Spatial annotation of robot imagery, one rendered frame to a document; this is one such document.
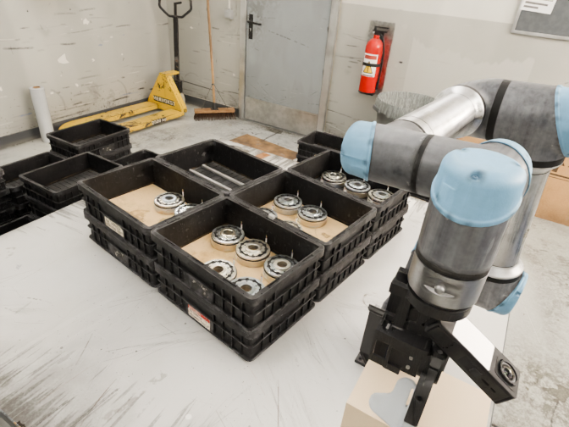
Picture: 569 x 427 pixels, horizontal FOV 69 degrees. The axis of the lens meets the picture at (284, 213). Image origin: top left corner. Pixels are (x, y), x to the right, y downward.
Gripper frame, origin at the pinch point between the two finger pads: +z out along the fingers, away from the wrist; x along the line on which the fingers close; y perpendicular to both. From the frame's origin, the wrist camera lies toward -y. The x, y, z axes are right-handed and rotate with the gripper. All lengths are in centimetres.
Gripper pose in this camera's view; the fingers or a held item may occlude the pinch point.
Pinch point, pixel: (417, 409)
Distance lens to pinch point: 63.1
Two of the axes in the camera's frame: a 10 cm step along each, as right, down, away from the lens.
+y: -8.6, -3.2, 4.1
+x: -5.1, 4.2, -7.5
